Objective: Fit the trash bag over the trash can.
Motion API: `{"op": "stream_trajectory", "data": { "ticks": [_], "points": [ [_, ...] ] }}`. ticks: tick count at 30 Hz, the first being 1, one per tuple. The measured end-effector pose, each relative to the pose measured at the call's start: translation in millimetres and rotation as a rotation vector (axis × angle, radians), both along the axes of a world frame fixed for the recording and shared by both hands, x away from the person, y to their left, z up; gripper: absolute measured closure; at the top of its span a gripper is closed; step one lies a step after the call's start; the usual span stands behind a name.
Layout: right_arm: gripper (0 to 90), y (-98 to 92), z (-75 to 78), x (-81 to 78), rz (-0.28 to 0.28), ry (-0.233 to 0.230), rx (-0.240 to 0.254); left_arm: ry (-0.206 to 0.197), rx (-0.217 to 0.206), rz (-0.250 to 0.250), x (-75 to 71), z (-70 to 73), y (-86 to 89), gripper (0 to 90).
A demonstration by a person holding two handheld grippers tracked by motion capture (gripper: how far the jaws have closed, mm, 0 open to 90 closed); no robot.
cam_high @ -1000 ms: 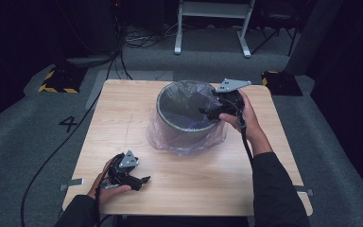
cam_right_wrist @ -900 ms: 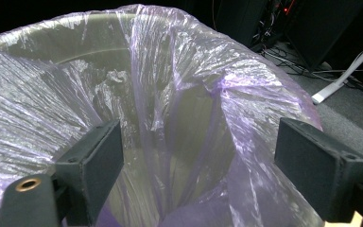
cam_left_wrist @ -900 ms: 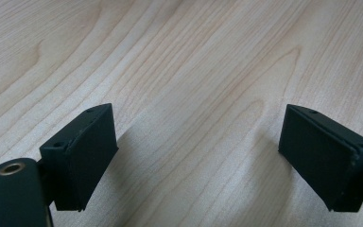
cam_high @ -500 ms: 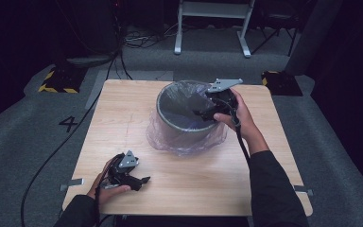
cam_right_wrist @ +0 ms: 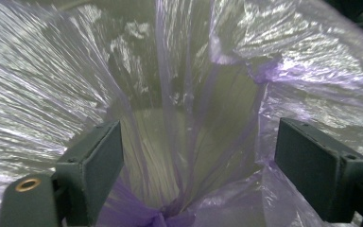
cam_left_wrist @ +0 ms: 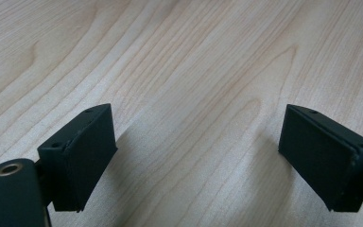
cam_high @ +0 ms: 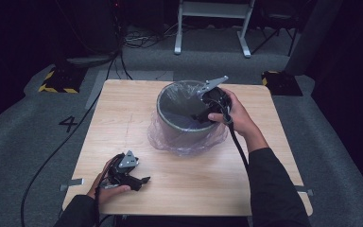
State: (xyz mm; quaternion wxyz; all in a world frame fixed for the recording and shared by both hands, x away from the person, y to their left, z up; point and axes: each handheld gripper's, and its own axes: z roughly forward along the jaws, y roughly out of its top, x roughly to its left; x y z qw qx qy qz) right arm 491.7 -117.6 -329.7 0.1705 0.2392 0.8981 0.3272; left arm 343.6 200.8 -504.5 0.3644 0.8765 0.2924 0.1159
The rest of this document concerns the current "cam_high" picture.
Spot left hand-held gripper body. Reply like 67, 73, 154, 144
107, 150, 140, 187

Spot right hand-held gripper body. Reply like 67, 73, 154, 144
197, 75, 233, 116

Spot green plastic bin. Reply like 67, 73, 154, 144
156, 79, 231, 152

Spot person's right hand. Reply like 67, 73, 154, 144
207, 87, 266, 143

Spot person's left hand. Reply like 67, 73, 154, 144
87, 157, 131, 204

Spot yellow black striped base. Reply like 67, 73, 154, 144
261, 70, 303, 96
38, 65, 88, 95

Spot white metal stand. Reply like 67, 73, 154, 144
173, 0, 256, 59

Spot black tripod legs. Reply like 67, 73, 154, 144
251, 18, 299, 57

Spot grey column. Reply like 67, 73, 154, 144
284, 0, 344, 76

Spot dark equipment stand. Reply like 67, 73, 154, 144
55, 0, 124, 69

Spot left hand-held gripper black cable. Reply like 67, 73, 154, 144
94, 153, 124, 227

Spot hand-held gripper black cable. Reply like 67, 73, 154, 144
94, 153, 124, 227
221, 105, 251, 168

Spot right hand-held gripper black cable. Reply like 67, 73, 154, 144
221, 105, 251, 168

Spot grey metal table bracket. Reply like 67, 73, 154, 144
296, 184, 314, 197
59, 178, 85, 192

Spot long black floor cable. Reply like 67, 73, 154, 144
20, 50, 122, 227

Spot bundle of floor cables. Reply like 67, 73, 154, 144
122, 23, 178, 49

